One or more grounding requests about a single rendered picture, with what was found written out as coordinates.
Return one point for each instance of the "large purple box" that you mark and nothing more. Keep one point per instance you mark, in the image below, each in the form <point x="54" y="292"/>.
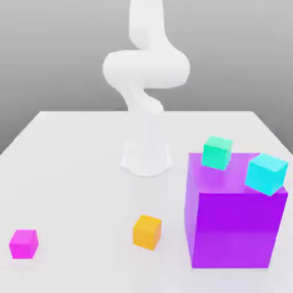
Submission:
<point x="238" y="229"/>

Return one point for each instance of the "small orange cube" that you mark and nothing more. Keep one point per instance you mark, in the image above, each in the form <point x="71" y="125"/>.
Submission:
<point x="146" y="232"/>

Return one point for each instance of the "small green cube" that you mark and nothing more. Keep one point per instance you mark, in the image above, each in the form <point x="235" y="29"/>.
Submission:
<point x="216" y="154"/>

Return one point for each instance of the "small cyan cube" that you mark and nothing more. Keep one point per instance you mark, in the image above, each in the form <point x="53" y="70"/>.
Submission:
<point x="265" y="175"/>

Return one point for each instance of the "small magenta cube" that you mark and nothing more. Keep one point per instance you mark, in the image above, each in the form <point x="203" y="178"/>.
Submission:
<point x="23" y="245"/>

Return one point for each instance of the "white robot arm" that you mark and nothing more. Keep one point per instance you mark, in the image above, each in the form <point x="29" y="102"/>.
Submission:
<point x="146" y="68"/>

